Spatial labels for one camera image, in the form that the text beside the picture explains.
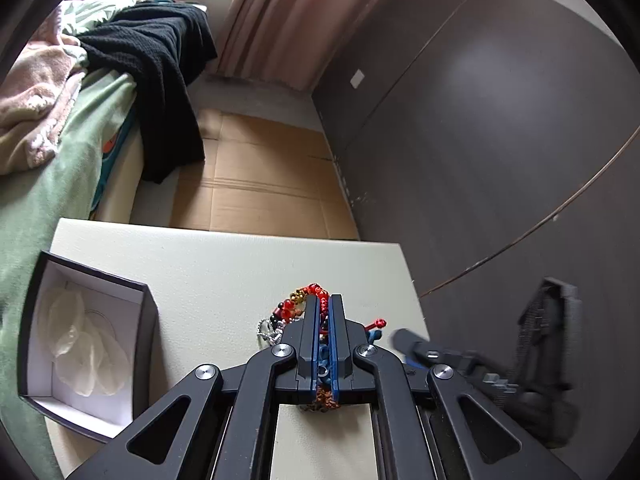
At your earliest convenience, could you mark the flat cardboard sheet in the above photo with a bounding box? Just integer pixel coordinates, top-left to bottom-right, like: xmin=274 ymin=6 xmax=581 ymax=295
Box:
xmin=167 ymin=109 xmax=361 ymax=241

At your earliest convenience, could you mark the floral duvet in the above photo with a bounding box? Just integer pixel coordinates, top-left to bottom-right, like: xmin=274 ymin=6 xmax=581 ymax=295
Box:
xmin=49 ymin=0 xmax=152 ymax=37

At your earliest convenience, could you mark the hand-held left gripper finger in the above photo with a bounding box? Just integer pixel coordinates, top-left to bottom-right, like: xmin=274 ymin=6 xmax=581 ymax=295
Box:
xmin=331 ymin=294 xmax=584 ymax=480
xmin=65 ymin=294 xmax=332 ymax=480

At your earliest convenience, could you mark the clear plastic bag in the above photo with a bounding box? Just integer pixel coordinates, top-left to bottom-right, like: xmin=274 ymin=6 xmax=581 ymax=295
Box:
xmin=37 ymin=284 xmax=134 ymax=397

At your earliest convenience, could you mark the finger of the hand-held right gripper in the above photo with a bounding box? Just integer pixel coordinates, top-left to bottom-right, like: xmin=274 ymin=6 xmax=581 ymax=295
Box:
xmin=392 ymin=328 xmax=481 ymax=368

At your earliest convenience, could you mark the teal orange mattress cover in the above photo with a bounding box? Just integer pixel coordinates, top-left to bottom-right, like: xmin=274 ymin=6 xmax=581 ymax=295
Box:
xmin=91 ymin=109 xmax=135 ymax=211

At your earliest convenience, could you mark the pink fleece blanket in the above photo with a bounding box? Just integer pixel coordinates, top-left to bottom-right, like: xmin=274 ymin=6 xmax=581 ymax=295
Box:
xmin=0 ymin=40 xmax=92 ymax=177

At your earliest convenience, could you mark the blue bead bracelet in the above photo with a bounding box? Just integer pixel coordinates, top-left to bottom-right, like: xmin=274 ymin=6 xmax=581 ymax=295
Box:
xmin=315 ymin=342 xmax=332 ymax=386

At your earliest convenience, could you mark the beige bed base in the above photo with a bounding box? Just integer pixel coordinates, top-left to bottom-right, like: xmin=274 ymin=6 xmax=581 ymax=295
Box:
xmin=94 ymin=77 xmax=223 ymax=225

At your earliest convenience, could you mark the black knit sweater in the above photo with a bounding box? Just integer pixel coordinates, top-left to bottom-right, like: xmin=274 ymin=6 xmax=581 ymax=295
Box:
xmin=79 ymin=2 xmax=219 ymax=185

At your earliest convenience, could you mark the green bed sheet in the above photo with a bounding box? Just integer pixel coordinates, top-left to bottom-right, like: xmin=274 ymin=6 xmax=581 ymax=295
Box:
xmin=0 ymin=71 xmax=139 ymax=480

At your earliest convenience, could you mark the red beaded bracelet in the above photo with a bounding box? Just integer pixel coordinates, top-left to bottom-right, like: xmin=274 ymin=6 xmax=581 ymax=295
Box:
xmin=272 ymin=283 xmax=388 ymax=336

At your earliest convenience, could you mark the brown bead bracelet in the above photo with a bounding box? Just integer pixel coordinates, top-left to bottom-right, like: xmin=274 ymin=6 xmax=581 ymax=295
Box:
xmin=299 ymin=389 xmax=342 ymax=414

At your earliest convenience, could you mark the black jewelry box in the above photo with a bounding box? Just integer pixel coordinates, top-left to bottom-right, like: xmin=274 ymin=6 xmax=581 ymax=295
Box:
xmin=17 ymin=251 xmax=160 ymax=445

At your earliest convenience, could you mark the pink curtain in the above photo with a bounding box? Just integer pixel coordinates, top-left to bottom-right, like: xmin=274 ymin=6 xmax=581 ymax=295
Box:
xmin=215 ymin=0 xmax=403 ymax=93

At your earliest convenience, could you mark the silver chain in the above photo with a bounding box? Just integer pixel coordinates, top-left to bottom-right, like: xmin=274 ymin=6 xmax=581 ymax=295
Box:
xmin=256 ymin=316 xmax=284 ymax=347

